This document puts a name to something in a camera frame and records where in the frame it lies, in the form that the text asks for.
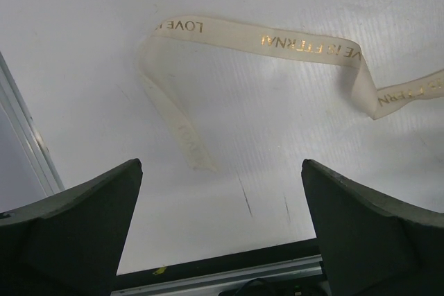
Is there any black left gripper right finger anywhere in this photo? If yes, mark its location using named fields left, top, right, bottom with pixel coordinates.
left=301, top=159, right=443, bottom=295

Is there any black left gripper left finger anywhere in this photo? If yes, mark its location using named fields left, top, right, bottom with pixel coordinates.
left=1, top=159, right=142, bottom=295

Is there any cream printed ribbon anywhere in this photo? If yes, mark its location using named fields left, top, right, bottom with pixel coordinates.
left=137, top=15, right=443, bottom=171

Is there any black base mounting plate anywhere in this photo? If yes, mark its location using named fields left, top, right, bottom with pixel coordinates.
left=112, top=238, right=326, bottom=295

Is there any left aluminium frame post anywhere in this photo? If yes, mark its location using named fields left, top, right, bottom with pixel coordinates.
left=1, top=58, right=65, bottom=196

